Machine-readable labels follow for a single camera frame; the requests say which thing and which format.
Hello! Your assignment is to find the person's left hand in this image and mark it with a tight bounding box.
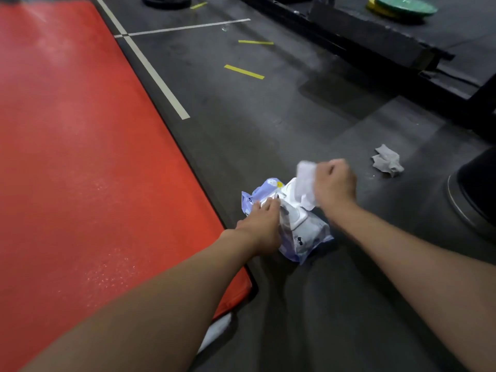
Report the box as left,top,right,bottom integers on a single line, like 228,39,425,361
235,197,283,257

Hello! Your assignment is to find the person's right hand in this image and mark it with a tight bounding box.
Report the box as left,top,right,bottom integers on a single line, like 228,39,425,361
313,158,360,220

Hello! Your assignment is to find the white wet wipe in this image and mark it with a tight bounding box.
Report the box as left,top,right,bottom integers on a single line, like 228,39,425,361
371,144,405,178
296,160,319,211

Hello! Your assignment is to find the pale blue wipes pack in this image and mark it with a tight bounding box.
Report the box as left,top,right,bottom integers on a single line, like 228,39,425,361
241,177,335,265

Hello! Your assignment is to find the red mat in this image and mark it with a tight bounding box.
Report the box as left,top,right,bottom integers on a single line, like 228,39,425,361
0,0,253,372

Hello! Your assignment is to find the person's right forearm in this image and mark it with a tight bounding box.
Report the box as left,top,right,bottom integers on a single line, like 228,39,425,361
329,201,496,372

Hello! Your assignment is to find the person's left forearm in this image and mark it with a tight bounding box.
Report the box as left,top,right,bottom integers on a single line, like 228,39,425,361
21,228,256,372

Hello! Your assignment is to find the white fluffy padding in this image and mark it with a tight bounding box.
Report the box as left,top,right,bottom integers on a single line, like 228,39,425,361
197,313,233,355

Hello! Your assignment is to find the black round base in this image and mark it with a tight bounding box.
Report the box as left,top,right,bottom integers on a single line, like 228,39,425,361
447,147,496,243

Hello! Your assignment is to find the yellow weight plate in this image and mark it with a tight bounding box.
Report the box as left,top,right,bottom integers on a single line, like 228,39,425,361
366,0,400,20

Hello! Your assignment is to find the green weight plate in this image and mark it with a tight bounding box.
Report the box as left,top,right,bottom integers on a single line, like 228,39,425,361
375,0,439,17

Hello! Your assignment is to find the black weight plate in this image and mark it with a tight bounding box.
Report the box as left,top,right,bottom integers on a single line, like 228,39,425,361
141,0,193,10

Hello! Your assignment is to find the black gym machine frame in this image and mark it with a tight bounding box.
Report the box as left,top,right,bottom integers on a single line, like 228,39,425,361
238,0,496,142

